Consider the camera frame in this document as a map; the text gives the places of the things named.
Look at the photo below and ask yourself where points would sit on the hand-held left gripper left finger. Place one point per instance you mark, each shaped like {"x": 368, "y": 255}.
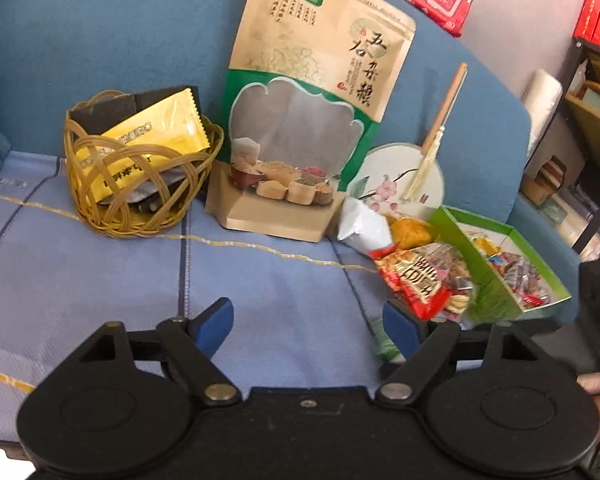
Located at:
{"x": 215, "y": 327}

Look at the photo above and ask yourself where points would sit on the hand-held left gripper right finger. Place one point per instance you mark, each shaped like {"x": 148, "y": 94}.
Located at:
{"x": 402, "y": 332}

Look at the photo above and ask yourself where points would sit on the green snack packet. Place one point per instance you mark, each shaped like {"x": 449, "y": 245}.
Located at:
{"x": 386, "y": 345}

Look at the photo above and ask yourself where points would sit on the red snack packet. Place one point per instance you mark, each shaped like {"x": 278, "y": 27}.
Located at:
{"x": 415, "y": 285}

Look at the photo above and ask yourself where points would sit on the pile of candies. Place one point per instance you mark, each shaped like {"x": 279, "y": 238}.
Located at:
{"x": 525, "y": 280}

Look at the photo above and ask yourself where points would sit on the green cardboard box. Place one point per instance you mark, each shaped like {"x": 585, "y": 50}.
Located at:
{"x": 485, "y": 295}

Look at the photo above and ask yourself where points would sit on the small yellow packet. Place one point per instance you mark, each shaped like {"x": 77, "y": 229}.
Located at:
{"x": 485, "y": 249}

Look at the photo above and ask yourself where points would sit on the black metal shelf rack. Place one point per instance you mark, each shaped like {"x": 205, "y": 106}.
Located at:
{"x": 595, "y": 220}

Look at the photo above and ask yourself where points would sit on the orange snack packet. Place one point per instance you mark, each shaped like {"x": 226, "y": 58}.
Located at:
{"x": 412, "y": 232}

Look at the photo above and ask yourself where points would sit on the white pouch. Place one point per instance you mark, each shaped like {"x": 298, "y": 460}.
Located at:
{"x": 362, "y": 225}

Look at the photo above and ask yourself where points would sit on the yellow wicker basket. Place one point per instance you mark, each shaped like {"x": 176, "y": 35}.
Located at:
{"x": 130, "y": 222}

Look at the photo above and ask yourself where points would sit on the stack of books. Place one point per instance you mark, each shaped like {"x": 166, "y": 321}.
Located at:
{"x": 547, "y": 182}

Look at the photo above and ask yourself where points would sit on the grey foil packet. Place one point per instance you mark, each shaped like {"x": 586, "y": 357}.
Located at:
{"x": 150, "y": 187}

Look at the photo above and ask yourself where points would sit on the round painted hand fan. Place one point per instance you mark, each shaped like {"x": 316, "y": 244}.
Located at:
{"x": 385, "y": 170}

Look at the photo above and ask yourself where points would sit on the yellow foil packet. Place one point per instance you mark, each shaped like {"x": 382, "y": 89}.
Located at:
{"x": 165, "y": 125}

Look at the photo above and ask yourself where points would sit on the white plastic roll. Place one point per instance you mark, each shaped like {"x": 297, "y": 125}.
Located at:
{"x": 542, "y": 105}

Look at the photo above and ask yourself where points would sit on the black packet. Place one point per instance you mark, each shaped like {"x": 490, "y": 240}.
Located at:
{"x": 115, "y": 110}

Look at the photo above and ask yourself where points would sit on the kraft grain pouch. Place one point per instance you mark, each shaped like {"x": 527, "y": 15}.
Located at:
{"x": 305, "y": 35}

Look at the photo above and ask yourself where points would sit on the blue fabric sofa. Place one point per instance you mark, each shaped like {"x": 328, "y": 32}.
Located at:
{"x": 105, "y": 25}

